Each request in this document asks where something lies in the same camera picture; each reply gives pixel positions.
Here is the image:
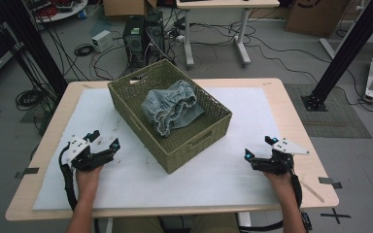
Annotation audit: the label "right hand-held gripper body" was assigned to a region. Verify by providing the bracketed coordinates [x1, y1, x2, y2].
[251, 137, 311, 177]

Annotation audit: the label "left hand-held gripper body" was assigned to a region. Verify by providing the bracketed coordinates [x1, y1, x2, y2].
[60, 135, 115, 173]

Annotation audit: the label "green woven basket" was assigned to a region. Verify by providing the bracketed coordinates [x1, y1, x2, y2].
[107, 58, 233, 175]

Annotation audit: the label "light blue denim shorts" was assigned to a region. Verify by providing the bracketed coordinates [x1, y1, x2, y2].
[141, 80, 206, 138]

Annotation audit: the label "person's left hand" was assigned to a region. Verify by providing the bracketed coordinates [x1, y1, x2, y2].
[75, 164, 105, 202]

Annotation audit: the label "person's right hand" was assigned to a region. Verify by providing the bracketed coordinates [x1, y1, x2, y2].
[262, 169, 297, 202]

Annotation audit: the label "white foam mat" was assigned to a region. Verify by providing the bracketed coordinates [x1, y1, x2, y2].
[32, 86, 283, 212]

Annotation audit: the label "thin wooden stick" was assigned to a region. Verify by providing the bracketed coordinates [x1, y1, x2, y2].
[299, 180, 325, 204]

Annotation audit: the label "black tape strip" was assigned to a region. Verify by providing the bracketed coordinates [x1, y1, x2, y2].
[318, 176, 343, 190]
[14, 167, 41, 180]

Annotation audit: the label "white table leg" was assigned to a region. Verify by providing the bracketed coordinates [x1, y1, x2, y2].
[237, 212, 253, 229]

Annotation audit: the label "grey floor mat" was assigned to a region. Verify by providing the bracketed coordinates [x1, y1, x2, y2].
[283, 83, 373, 140]

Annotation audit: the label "person's olive trousers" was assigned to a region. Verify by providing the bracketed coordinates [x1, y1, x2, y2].
[111, 213, 241, 233]

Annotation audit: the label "black tape cross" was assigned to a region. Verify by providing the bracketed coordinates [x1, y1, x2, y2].
[320, 208, 353, 225]

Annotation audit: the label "white box device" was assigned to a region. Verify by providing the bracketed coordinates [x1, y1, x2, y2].
[91, 29, 115, 53]

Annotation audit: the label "black computer tower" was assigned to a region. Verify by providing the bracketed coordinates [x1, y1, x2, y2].
[121, 15, 148, 69]

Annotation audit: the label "black metal stand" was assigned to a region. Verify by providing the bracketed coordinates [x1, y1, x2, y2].
[0, 0, 69, 96]
[300, 0, 373, 113]

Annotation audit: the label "grey computer tower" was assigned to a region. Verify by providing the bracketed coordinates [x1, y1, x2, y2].
[145, 11, 166, 62]

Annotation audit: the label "round white table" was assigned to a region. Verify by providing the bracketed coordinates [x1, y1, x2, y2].
[25, 0, 89, 24]

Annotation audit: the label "large cardboard box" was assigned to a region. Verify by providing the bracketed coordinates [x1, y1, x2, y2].
[285, 0, 353, 38]

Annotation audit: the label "small cardboard box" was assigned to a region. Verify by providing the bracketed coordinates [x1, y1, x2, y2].
[102, 0, 158, 17]

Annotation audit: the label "white-legged wooden desk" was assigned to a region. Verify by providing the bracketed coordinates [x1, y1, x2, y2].
[175, 0, 281, 68]

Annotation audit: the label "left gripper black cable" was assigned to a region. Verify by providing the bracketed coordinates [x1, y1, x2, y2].
[57, 144, 101, 233]

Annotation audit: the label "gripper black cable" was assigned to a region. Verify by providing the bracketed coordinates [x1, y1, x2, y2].
[57, 144, 101, 233]
[239, 173, 305, 233]

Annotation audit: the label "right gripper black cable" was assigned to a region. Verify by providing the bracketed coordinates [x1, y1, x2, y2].
[239, 173, 305, 233]

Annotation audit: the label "black braided cable bundle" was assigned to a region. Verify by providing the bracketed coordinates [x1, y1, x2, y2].
[300, 210, 314, 231]

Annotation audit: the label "large coiled black cable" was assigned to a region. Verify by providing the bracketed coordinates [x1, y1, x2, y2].
[15, 88, 45, 112]

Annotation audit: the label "small coiled black cable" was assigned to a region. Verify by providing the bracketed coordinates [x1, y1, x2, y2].
[73, 43, 95, 57]

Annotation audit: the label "tangle of floor cables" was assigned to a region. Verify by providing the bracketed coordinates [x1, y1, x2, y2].
[90, 13, 373, 113]

